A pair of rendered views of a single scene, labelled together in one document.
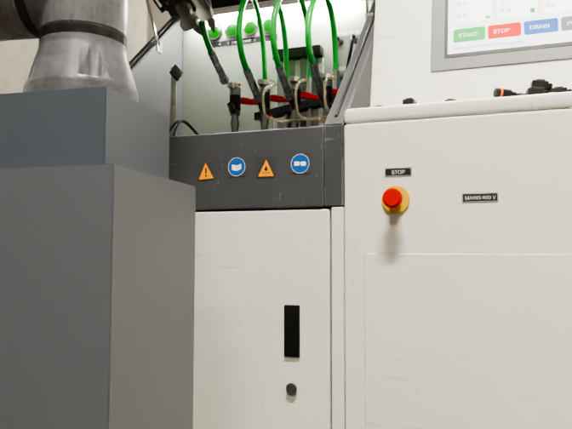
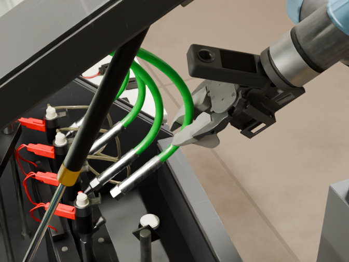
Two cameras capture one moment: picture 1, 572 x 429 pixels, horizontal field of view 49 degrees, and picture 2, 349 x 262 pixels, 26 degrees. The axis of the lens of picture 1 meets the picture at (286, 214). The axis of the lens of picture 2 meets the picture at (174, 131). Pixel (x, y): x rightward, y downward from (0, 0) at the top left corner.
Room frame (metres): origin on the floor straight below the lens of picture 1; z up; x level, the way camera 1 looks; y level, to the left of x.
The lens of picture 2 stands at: (2.01, 0.89, 1.94)
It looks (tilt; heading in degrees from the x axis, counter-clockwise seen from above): 38 degrees down; 231
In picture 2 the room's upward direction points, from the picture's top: straight up
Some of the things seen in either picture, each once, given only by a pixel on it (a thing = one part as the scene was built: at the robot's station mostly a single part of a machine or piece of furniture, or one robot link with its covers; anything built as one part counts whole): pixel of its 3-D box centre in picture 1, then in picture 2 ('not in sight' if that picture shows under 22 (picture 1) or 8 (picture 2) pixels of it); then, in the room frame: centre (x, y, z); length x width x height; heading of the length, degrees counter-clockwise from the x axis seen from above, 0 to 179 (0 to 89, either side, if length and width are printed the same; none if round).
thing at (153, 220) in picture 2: not in sight; (149, 222); (1.35, 0.01, 0.84); 0.04 x 0.04 x 0.01
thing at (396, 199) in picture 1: (393, 198); not in sight; (1.16, -0.20, 0.80); 0.05 x 0.04 x 0.05; 70
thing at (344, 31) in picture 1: (353, 72); not in sight; (1.74, -0.19, 1.20); 0.13 x 0.03 x 0.31; 70
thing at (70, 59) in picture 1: (82, 71); not in sight; (0.86, 0.28, 0.95); 0.15 x 0.15 x 0.10
